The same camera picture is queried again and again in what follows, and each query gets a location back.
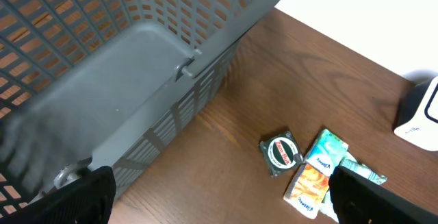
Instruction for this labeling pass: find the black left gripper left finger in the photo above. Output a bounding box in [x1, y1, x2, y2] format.
[1, 166, 116, 224]

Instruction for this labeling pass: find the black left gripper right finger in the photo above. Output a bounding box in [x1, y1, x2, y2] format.
[329, 166, 437, 224]

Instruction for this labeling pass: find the teal snack pack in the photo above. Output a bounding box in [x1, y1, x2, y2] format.
[319, 151, 387, 223]

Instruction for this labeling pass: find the small orange snack box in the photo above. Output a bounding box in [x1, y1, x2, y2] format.
[283, 164, 329, 219]

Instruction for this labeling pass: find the small teal snack box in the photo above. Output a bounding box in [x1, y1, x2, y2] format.
[305, 129, 348, 177]

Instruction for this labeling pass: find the dark green balm box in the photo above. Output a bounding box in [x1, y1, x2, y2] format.
[259, 131, 304, 177]

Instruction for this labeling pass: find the white barcode scanner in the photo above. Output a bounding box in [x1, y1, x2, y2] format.
[394, 77, 437, 151]

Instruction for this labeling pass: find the dark grey plastic basket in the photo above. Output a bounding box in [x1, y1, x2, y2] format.
[1, 0, 280, 219]

